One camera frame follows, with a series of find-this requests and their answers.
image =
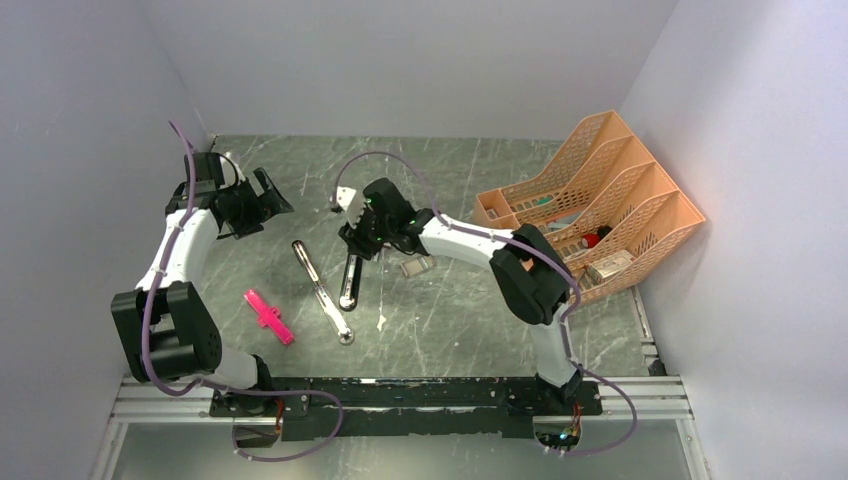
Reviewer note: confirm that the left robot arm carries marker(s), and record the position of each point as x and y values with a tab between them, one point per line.
163	325

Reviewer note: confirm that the beige stapler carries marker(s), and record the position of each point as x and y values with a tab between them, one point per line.
342	330

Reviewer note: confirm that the orange file organizer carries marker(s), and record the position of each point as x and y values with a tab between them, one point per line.
602	175

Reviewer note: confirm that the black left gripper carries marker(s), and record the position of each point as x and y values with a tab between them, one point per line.
264	207

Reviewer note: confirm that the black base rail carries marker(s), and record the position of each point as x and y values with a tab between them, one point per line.
312	408

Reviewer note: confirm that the beige box in organizer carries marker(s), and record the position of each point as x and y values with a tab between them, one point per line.
605	268

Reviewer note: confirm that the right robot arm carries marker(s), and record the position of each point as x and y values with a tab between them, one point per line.
534	282

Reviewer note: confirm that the red black item in organizer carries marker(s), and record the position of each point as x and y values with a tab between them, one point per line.
590	240

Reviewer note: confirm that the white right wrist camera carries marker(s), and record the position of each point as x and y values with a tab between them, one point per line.
352	203

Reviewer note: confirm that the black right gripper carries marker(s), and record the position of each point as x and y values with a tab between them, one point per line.
354	240

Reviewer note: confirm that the pink plastic clip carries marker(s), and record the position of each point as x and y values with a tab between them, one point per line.
269	317

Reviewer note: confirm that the black stapler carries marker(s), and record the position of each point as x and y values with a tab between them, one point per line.
350	287

